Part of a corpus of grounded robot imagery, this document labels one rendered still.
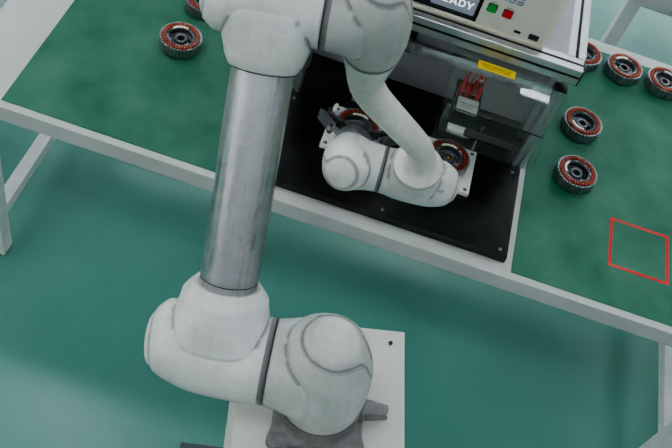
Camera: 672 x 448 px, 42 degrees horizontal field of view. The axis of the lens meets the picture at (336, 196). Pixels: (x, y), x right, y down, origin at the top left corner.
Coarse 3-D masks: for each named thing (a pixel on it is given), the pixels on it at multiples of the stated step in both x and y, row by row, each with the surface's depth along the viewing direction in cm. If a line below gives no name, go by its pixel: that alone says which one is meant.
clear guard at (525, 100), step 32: (512, 64) 206; (448, 96) 194; (480, 96) 197; (512, 96) 199; (544, 96) 201; (448, 128) 193; (480, 128) 193; (512, 128) 193; (544, 128) 195; (512, 160) 193
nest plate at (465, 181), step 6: (432, 138) 225; (468, 150) 225; (474, 156) 225; (456, 162) 222; (474, 162) 223; (468, 168) 222; (468, 174) 220; (462, 180) 219; (468, 180) 219; (462, 186) 217; (468, 186) 218; (462, 192) 216; (468, 192) 216
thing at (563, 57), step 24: (576, 0) 219; (432, 24) 202; (456, 24) 203; (576, 24) 212; (480, 48) 204; (504, 48) 202; (528, 48) 203; (552, 48) 205; (576, 48) 207; (552, 72) 204; (576, 72) 202
